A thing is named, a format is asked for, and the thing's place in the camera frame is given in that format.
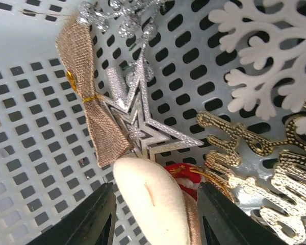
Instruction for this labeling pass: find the silver glitter berry sprig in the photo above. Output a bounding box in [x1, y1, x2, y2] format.
[78, 0, 169, 49]

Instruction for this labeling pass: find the burlap bow ornament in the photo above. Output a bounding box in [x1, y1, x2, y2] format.
[56, 13, 131, 167]

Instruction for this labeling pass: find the silver star ornament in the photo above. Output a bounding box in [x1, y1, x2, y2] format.
[104, 54, 203, 161]

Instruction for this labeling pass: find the white perforated plastic basket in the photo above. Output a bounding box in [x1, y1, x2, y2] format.
[0, 0, 306, 245]

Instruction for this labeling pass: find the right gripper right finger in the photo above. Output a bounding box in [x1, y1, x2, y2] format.
[197, 183, 285, 245]

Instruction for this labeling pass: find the gold merry christmas sign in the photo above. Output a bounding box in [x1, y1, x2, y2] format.
[197, 106, 306, 244]

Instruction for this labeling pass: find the white wooden snowflake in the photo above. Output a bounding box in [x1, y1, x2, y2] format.
[209, 1, 306, 135]

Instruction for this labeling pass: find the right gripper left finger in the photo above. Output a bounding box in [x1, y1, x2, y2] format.
[29, 183, 116, 245]

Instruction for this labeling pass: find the red santa hat ornament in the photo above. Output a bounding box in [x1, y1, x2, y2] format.
[164, 163, 217, 200]

